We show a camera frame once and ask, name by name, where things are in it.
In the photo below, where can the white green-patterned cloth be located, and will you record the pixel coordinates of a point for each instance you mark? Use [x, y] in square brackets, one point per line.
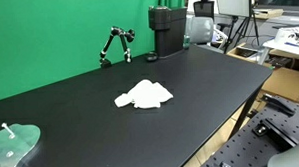
[146, 93]

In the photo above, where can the small black round cup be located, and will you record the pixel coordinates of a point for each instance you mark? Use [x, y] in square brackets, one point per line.
[152, 56]

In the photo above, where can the green bottle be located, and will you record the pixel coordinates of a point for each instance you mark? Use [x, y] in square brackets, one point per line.
[186, 41]

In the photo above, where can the grey mesh office chair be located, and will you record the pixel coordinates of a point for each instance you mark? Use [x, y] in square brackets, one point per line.
[201, 28]

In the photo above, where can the black office chair headrest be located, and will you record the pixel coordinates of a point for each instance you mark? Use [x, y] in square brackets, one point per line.
[204, 8]

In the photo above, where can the green backdrop screen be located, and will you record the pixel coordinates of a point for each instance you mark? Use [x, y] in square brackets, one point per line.
[54, 36]

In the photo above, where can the black tripod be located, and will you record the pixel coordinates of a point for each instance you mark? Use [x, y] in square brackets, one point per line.
[242, 28]

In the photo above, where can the white panel screen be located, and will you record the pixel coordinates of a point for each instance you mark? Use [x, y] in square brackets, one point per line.
[233, 3]

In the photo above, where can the black perforated breadboard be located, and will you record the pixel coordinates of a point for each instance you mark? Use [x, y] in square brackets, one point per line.
[245, 150]

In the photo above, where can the large closed cardboard box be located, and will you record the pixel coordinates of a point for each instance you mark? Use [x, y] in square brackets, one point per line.
[286, 83]

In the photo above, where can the clear green plastic object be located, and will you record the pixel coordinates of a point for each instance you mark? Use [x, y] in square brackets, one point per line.
[21, 138]

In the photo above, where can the white desk with papers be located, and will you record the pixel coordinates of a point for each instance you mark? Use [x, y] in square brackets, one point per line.
[288, 42]

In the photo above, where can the long silver bolt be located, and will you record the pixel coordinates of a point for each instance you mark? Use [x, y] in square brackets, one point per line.
[8, 130]

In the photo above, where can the small silver nut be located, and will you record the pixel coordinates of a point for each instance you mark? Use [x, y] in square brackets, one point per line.
[10, 153]

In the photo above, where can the grey chair backrest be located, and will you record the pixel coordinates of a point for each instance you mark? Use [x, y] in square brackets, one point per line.
[292, 158]

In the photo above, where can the black angled bracket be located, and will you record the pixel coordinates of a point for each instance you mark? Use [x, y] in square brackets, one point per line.
[277, 104]

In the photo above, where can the black rail clamp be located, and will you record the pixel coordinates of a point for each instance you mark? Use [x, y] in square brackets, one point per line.
[274, 132]

